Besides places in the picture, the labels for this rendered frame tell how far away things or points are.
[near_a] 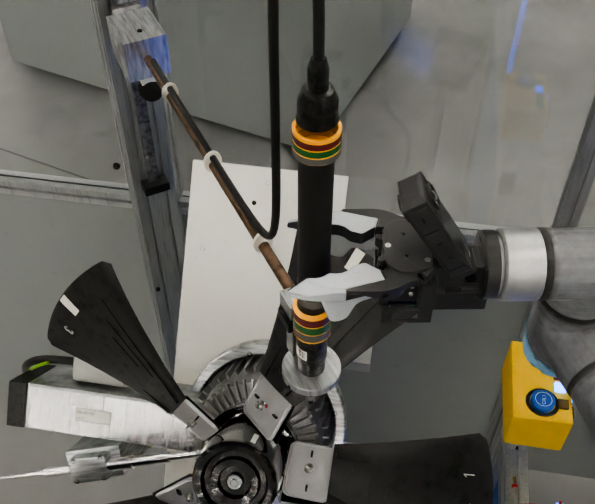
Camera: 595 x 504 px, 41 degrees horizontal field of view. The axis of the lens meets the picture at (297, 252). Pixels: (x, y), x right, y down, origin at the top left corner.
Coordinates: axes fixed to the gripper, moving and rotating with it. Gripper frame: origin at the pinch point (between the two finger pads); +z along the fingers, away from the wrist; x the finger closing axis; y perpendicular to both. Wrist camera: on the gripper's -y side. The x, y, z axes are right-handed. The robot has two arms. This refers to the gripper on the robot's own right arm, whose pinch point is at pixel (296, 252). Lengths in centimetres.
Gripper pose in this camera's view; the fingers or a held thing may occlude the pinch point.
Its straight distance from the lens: 79.7
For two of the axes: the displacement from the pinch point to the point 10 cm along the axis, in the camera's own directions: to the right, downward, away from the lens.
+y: 0.0, 6.8, 7.3
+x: -0.1, -7.3, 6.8
